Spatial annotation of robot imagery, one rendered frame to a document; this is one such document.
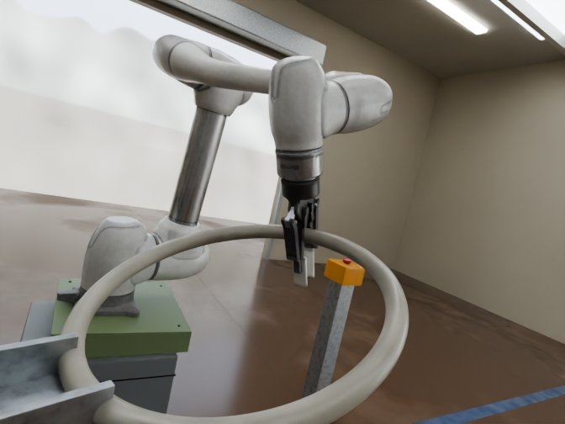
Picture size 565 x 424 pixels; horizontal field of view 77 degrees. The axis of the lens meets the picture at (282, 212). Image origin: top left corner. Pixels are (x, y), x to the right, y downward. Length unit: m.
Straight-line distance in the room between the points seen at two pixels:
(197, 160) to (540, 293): 5.86
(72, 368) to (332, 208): 6.14
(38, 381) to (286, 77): 0.53
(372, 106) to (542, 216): 5.91
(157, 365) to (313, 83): 0.89
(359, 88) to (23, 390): 0.66
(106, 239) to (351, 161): 5.77
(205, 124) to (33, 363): 0.83
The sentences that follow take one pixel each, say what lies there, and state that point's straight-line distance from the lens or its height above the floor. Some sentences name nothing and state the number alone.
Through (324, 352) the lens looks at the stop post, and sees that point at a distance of 1.63.
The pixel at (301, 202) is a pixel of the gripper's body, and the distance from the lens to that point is 0.69.
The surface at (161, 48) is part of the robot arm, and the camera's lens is 1.09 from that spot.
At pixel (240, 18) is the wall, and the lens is 5.36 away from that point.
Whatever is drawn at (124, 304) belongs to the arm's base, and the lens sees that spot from 1.21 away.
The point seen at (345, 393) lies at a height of 1.18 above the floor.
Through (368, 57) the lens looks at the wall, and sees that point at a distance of 6.90.
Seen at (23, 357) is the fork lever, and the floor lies 1.12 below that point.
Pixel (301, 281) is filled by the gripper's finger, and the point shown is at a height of 1.17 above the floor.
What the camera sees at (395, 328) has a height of 1.23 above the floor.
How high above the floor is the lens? 1.38
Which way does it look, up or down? 5 degrees down
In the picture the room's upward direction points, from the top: 12 degrees clockwise
